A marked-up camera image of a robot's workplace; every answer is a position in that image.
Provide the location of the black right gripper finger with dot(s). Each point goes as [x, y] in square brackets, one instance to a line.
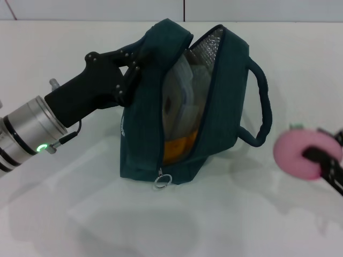
[329, 168]
[339, 137]

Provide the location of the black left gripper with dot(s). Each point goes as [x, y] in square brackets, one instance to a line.
[88, 88]

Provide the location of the pink toy peach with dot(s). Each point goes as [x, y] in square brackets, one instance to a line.
[289, 155]

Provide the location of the clear plastic lunch box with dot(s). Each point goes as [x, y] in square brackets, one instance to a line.
[185, 101]

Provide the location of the yellow banana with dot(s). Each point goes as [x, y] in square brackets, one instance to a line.
[174, 147]

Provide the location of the dark teal fabric lunch bag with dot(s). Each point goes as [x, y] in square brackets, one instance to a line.
[230, 107]

